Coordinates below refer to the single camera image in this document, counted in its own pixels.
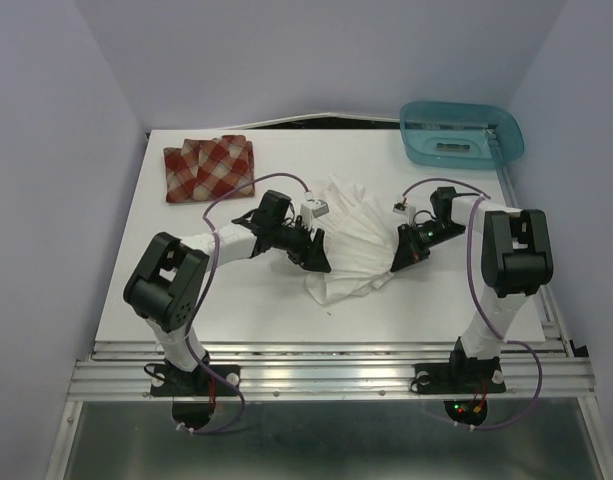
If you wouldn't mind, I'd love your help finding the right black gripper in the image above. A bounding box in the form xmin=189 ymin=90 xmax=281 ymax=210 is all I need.
xmin=389 ymin=219 xmax=465 ymax=271

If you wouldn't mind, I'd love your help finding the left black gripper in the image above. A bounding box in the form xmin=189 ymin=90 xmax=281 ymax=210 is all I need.
xmin=271 ymin=218 xmax=331 ymax=273

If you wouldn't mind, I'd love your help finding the white cloth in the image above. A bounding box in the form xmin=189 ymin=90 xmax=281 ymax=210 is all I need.
xmin=305 ymin=175 xmax=398 ymax=305

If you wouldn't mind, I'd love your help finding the red checked skirt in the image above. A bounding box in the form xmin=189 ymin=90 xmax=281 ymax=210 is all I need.
xmin=163 ymin=135 xmax=254 ymax=204

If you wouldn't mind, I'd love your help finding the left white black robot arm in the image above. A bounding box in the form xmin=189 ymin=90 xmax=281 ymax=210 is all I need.
xmin=123 ymin=190 xmax=331 ymax=394

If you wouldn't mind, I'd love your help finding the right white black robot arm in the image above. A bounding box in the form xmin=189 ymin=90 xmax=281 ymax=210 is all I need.
xmin=391 ymin=187 xmax=554 ymax=395

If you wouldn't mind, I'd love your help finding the teal plastic basket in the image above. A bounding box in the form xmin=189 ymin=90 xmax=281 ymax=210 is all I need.
xmin=399 ymin=101 xmax=525 ymax=171

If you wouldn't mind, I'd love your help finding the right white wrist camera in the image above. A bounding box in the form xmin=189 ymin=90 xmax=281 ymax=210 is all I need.
xmin=393 ymin=198 xmax=417 ymax=225

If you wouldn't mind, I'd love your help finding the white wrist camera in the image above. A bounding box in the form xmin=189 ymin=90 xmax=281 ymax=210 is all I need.
xmin=393 ymin=198 xmax=417 ymax=225
xmin=300 ymin=199 xmax=329 ymax=228

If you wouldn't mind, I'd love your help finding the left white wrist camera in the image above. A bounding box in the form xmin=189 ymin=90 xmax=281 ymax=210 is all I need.
xmin=300 ymin=199 xmax=329 ymax=228

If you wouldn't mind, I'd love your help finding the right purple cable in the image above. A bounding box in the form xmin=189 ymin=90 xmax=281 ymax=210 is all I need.
xmin=391 ymin=177 xmax=542 ymax=432

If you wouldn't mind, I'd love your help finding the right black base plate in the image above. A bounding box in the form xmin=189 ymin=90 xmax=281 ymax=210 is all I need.
xmin=414 ymin=363 xmax=507 ymax=398

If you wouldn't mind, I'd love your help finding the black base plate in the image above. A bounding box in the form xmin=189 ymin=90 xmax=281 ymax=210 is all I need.
xmin=143 ymin=363 xmax=237 ymax=398
xmin=414 ymin=363 xmax=507 ymax=398

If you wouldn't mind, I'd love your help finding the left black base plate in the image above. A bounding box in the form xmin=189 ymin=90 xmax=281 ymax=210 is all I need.
xmin=143 ymin=363 xmax=237 ymax=398

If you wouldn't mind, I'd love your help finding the aluminium frame rail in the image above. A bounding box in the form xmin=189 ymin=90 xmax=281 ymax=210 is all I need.
xmin=67 ymin=340 xmax=596 ymax=402

